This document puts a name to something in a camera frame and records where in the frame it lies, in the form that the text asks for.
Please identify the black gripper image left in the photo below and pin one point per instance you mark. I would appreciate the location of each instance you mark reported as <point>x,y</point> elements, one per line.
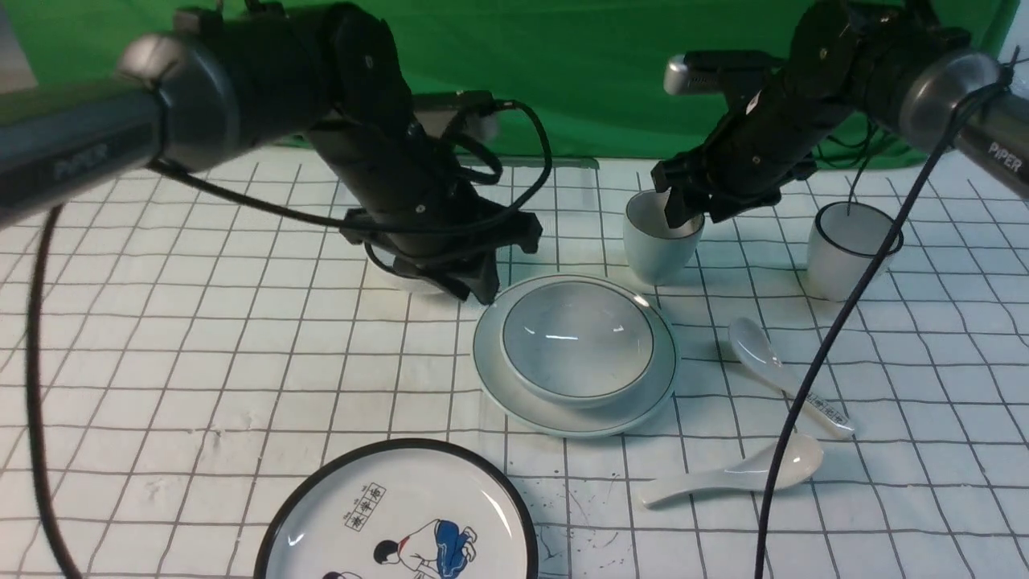
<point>417,197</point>

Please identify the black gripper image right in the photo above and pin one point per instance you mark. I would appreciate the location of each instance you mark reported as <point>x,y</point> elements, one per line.
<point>755,150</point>

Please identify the pale green cup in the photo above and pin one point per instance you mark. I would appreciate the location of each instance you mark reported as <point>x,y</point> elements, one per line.
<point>655,252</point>

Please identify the pale green shallow bowl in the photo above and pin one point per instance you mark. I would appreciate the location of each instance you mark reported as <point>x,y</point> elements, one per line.
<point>577,343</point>

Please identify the plain white ceramic spoon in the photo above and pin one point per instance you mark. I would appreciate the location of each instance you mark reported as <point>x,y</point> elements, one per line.
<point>803,455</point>

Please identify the white bowl black rim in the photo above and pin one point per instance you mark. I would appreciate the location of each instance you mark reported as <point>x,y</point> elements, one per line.
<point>388,273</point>

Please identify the pale green round plate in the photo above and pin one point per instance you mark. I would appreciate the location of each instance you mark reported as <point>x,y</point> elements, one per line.
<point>500,383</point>

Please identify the white spoon with lettering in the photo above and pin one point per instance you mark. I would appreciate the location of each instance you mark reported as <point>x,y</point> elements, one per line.
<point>753,349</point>

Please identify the green backdrop cloth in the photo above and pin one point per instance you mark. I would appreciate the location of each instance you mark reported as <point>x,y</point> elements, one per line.
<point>592,70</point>

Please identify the white cup black rim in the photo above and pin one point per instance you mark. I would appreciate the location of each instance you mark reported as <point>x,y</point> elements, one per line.
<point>843,240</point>

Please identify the black rimmed illustrated plate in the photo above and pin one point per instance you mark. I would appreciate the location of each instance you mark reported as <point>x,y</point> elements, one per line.
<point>403,508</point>

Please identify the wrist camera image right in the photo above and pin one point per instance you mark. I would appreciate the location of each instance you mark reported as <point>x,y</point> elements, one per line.
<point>716,71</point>

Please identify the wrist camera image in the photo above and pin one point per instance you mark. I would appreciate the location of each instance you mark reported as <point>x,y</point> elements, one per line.
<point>716,71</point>
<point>471,112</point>

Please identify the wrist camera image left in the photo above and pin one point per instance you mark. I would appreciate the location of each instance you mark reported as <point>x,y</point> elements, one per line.
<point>471,112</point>

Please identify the black cable image right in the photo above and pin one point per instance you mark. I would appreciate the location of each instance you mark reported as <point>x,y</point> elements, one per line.
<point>844,322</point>

